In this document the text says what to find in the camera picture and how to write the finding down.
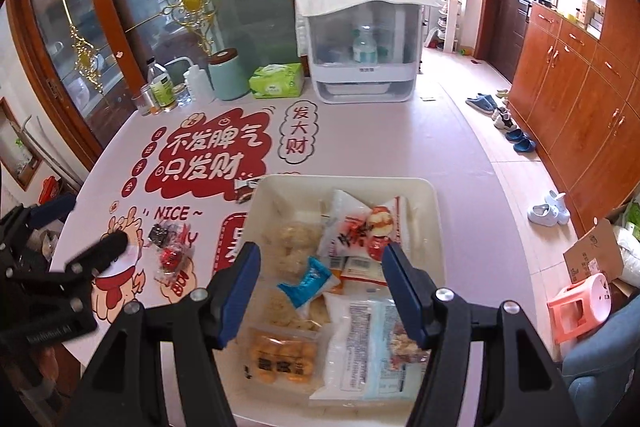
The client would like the pair of blue sandals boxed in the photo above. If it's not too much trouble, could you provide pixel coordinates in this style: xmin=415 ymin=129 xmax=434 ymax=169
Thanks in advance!
xmin=505 ymin=129 xmax=537 ymax=154

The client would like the pink plastic stool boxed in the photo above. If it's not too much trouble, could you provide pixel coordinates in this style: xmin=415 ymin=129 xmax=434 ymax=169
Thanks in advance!
xmin=546 ymin=273 xmax=612 ymax=342

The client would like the bottle with green label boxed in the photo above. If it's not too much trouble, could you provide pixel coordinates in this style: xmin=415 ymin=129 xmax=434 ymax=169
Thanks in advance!
xmin=146 ymin=58 xmax=177 ymax=114

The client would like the wooden wall cabinet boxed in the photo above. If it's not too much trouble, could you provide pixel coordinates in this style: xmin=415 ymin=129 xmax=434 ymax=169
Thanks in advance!
xmin=507 ymin=0 xmax=640 ymax=238

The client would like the black candy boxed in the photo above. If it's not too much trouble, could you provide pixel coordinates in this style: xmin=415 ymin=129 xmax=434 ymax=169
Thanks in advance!
xmin=147 ymin=222 xmax=183 ymax=250

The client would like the clear packet of pale puffs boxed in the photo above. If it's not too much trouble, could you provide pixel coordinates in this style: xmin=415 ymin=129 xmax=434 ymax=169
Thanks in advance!
xmin=260 ymin=287 xmax=332 ymax=333
xmin=262 ymin=219 xmax=326 ymax=280

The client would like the white shoe rack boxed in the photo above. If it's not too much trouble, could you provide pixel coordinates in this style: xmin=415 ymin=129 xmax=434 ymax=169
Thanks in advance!
xmin=446 ymin=0 xmax=463 ymax=52

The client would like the green tissue box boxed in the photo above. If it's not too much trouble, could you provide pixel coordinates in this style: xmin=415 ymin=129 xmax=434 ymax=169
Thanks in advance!
xmin=248 ymin=63 xmax=306 ymax=99

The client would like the small glass jar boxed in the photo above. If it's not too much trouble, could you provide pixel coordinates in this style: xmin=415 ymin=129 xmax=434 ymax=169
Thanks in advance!
xmin=131 ymin=89 xmax=152 ymax=116

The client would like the dark brown door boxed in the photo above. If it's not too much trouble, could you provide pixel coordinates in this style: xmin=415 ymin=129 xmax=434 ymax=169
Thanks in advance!
xmin=487 ymin=0 xmax=538 ymax=82

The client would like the white plastic bag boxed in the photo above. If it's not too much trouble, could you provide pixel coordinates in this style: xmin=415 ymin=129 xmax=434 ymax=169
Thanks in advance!
xmin=612 ymin=227 xmax=640 ymax=288

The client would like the silver and orange snack packet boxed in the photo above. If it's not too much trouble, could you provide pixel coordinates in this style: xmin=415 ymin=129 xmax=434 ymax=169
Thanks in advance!
xmin=340 ymin=255 xmax=388 ymax=284

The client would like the red candy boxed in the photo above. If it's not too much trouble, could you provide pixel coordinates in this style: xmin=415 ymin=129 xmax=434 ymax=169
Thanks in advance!
xmin=155 ymin=247 xmax=193 ymax=280

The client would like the clear packet of yellow puffs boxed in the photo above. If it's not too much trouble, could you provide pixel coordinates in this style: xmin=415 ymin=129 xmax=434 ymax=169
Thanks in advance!
xmin=243 ymin=326 xmax=323 ymax=395

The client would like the blue snack packet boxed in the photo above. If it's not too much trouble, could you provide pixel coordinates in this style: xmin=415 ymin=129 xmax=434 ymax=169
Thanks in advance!
xmin=276 ymin=256 xmax=333 ymax=309

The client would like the white packet with red fruit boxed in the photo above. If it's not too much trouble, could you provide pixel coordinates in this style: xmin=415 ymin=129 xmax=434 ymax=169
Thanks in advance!
xmin=317 ymin=189 xmax=418 ymax=268

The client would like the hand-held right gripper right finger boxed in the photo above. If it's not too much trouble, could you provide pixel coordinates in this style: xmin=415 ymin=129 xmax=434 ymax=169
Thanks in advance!
xmin=381 ymin=242 xmax=583 ymax=427

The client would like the white plastic tray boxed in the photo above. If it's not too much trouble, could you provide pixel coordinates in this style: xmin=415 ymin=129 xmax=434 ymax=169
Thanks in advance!
xmin=235 ymin=175 xmax=447 ymax=408

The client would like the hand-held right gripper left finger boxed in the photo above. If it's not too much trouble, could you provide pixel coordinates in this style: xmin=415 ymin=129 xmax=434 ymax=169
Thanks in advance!
xmin=65 ymin=243 xmax=262 ymax=427

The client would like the pair of white baby shoes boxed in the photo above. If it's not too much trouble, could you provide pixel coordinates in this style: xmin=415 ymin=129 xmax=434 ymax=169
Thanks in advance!
xmin=528 ymin=191 xmax=571 ymax=227

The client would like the pair of blue slippers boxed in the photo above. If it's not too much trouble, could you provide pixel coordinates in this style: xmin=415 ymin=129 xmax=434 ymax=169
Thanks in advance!
xmin=465 ymin=93 xmax=498 ymax=115

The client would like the white countertop cabinet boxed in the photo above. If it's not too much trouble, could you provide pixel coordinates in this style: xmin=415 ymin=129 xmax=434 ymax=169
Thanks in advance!
xmin=295 ymin=0 xmax=426 ymax=105

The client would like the pair of white sneakers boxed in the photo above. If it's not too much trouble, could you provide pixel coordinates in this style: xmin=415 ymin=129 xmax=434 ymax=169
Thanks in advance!
xmin=492 ymin=106 xmax=516 ymax=130

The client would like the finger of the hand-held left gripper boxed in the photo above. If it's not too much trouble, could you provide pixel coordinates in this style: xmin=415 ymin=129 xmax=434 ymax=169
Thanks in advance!
xmin=0 ymin=194 xmax=77 ymax=248
xmin=10 ymin=231 xmax=128 ymax=288

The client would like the clear water bottle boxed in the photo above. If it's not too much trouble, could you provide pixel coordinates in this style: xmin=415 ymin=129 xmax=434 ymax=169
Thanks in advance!
xmin=351 ymin=24 xmax=377 ymax=64

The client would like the blue grey chair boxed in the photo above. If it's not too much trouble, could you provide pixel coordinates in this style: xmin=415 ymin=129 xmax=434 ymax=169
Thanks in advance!
xmin=560 ymin=294 xmax=640 ymax=427

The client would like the white plastic bottle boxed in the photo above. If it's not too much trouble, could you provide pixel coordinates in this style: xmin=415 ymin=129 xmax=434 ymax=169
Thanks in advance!
xmin=183 ymin=66 xmax=216 ymax=105

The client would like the cardboard box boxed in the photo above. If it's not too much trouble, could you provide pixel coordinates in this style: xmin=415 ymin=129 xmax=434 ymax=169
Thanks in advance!
xmin=563 ymin=218 xmax=626 ymax=283

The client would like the mint green canister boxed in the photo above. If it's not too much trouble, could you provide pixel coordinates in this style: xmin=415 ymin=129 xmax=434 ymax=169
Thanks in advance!
xmin=207 ymin=48 xmax=251 ymax=102

